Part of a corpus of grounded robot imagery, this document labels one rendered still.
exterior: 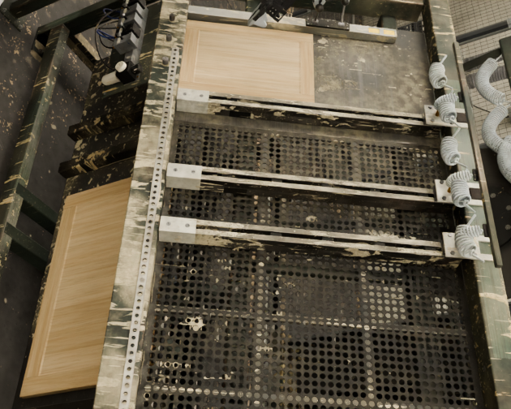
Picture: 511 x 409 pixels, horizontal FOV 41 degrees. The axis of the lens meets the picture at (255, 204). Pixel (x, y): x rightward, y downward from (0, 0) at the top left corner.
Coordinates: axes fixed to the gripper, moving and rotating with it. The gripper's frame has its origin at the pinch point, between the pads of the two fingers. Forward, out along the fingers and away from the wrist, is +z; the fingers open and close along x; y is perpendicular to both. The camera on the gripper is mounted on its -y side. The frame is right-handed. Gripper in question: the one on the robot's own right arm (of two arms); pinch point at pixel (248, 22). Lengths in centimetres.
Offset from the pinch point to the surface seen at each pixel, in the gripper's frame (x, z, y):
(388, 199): -37, 6, 74
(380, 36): 56, 0, 67
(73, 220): -32, 107, -10
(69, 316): -78, 103, 1
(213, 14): 51, 36, 0
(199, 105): -5.3, 39.8, 5.8
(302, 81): 21, 21, 41
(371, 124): 1, 6, 67
